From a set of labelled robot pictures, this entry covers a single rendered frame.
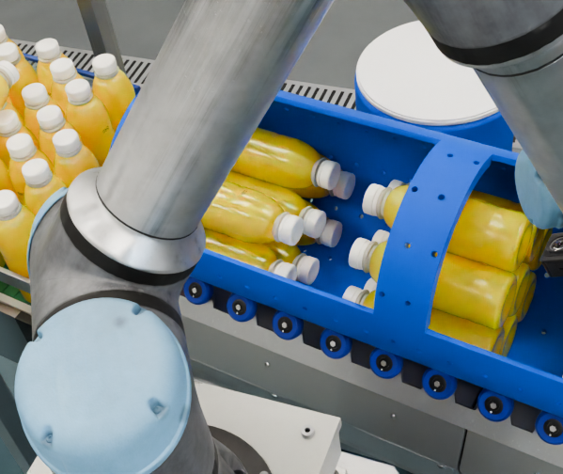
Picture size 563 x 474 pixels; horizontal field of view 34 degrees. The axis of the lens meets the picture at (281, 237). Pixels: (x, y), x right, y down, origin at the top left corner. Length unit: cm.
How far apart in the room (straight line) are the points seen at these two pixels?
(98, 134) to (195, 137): 92
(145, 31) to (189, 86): 303
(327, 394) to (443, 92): 52
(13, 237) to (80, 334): 73
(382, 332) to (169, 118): 54
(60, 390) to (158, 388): 7
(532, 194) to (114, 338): 37
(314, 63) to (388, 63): 177
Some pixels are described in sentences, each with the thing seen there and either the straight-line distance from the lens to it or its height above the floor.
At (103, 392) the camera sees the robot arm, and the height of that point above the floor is 147.
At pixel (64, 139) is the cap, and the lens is 143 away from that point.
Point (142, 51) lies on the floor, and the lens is 354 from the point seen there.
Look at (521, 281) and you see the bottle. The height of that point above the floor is 109.
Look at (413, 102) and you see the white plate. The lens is 148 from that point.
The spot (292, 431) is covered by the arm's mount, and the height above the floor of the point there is 125.
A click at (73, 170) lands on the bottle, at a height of 106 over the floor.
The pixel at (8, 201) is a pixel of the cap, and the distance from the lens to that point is 136.
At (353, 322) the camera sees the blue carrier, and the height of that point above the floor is 108.
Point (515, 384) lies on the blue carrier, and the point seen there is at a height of 108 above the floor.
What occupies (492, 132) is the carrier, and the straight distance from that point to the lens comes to 149.
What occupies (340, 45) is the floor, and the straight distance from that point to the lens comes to 340.
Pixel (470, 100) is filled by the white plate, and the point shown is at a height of 104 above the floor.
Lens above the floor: 197
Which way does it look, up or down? 47 degrees down
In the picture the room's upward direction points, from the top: 9 degrees counter-clockwise
